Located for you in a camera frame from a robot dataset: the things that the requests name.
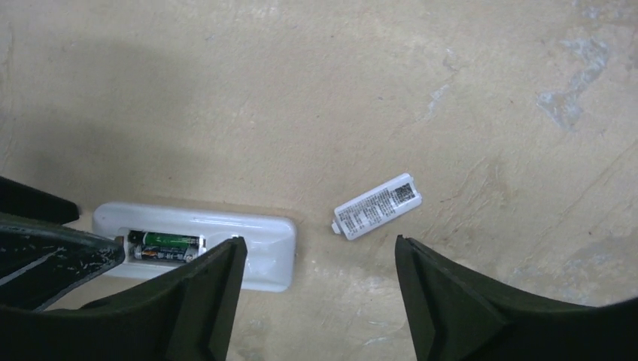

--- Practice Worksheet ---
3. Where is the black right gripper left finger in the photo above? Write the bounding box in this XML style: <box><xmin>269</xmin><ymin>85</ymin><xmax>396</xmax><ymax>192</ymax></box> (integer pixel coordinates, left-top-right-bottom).
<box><xmin>1</xmin><ymin>237</ymin><xmax>247</xmax><ymax>360</ymax></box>

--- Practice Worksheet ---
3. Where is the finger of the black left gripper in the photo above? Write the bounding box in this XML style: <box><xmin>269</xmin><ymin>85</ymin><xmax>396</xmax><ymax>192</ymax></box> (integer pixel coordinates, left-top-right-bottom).
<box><xmin>1</xmin><ymin>214</ymin><xmax>125</xmax><ymax>311</ymax></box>
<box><xmin>1</xmin><ymin>177</ymin><xmax>80</xmax><ymax>225</ymax></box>

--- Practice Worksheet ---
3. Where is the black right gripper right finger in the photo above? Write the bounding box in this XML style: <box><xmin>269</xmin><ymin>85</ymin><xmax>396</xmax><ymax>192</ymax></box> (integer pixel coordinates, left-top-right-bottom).
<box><xmin>395</xmin><ymin>236</ymin><xmax>637</xmax><ymax>360</ymax></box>

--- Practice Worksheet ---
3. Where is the black silver AAA battery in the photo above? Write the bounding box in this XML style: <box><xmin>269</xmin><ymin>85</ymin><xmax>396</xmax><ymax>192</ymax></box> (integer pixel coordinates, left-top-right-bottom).
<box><xmin>132</xmin><ymin>245</ymin><xmax>199</xmax><ymax>262</ymax></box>

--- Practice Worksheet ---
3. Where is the green black AAA battery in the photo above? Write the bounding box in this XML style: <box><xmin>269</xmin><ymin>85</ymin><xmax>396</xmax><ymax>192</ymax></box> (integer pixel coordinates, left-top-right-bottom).
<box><xmin>127</xmin><ymin>230</ymin><xmax>202</xmax><ymax>248</ymax></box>

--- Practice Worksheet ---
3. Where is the white remote control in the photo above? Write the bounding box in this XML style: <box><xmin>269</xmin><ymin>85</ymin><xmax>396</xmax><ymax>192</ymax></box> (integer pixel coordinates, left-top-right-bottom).
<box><xmin>93</xmin><ymin>202</ymin><xmax>297</xmax><ymax>293</ymax></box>

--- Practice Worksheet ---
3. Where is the white battery compartment cover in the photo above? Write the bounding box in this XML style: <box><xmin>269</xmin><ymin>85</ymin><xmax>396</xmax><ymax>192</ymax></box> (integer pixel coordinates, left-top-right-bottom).
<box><xmin>331</xmin><ymin>173</ymin><xmax>423</xmax><ymax>241</ymax></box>

